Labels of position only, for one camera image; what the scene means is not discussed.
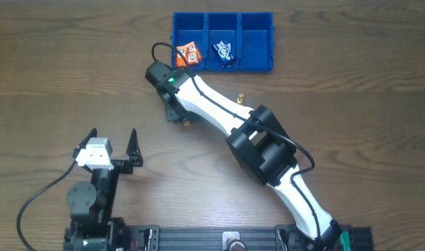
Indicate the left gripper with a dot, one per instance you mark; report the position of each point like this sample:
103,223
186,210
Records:
123,166

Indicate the gold candy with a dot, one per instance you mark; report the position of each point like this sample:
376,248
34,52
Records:
187,123
240,99

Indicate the orange candy box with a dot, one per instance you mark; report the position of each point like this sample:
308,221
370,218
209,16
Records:
191,46
194,58
179,61

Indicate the blue candy pack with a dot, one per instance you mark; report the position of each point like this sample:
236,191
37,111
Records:
223,53

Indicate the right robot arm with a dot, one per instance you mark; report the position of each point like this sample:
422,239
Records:
212,101

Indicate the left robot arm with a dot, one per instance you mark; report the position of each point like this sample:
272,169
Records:
100,195

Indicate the blue tray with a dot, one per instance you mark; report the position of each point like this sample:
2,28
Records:
254,45

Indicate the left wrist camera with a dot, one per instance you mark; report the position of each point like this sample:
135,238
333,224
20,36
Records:
95,153

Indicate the mounting rail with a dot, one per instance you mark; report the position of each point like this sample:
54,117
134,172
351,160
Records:
198,238

